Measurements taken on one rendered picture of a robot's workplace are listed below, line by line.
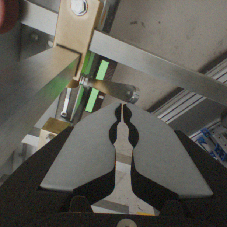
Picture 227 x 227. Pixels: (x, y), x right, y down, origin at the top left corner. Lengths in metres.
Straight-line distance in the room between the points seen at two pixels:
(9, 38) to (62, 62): 0.34
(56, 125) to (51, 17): 0.21
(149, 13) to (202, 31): 0.35
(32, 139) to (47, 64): 0.25
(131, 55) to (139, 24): 0.87
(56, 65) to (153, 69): 0.15
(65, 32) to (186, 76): 0.20
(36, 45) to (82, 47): 0.32
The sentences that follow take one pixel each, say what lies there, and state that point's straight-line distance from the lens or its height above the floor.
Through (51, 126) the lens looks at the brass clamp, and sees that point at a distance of 0.37.
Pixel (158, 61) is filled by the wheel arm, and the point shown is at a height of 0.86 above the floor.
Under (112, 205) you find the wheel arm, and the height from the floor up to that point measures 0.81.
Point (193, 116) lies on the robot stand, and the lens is 1.17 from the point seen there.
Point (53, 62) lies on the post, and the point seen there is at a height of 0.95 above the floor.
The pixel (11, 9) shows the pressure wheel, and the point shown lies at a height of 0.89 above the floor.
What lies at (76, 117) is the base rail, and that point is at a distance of 0.51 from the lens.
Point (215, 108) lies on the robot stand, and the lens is 1.20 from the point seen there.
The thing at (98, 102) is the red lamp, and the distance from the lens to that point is 0.47.
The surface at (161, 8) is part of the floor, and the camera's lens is 1.14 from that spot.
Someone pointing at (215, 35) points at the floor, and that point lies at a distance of 1.27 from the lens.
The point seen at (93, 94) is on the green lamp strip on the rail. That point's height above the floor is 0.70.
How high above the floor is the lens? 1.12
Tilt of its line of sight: 59 degrees down
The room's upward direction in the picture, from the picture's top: 176 degrees counter-clockwise
